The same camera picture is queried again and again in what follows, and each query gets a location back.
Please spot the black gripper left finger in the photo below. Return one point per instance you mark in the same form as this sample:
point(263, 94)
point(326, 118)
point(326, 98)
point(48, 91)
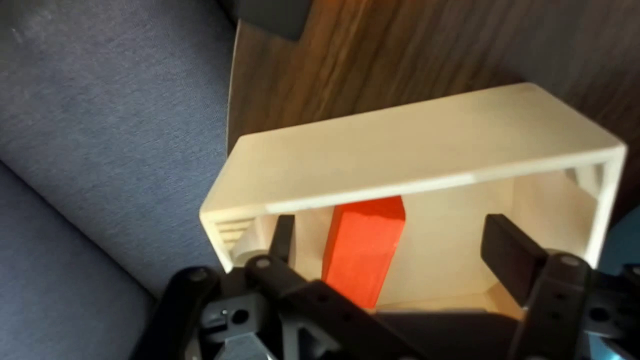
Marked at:
point(283, 240)

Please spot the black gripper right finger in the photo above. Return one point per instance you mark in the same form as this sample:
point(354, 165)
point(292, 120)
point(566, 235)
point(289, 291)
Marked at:
point(517, 253)

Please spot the orange block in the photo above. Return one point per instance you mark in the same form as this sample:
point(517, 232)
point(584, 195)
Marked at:
point(362, 253)

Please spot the cream open wooden box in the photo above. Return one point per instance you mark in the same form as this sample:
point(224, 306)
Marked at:
point(412, 140)

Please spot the blue grey sofa bench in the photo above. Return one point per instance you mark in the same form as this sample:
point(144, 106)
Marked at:
point(100, 132)

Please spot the round dark wooden table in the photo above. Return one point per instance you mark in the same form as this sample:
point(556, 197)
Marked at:
point(433, 47)

